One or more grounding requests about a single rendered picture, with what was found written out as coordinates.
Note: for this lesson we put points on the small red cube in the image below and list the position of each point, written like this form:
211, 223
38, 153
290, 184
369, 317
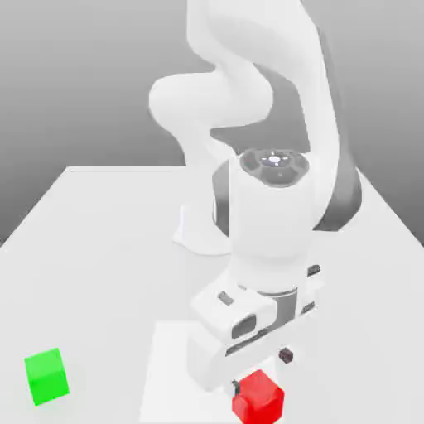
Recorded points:
260, 397

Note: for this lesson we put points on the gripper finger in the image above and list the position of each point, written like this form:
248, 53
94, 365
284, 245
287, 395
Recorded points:
286, 355
236, 388

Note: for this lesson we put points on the small green cube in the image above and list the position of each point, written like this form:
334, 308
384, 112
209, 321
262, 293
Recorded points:
47, 376

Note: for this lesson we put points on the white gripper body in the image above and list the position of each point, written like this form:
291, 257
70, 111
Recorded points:
212, 361

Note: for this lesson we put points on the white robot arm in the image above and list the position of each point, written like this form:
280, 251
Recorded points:
271, 225

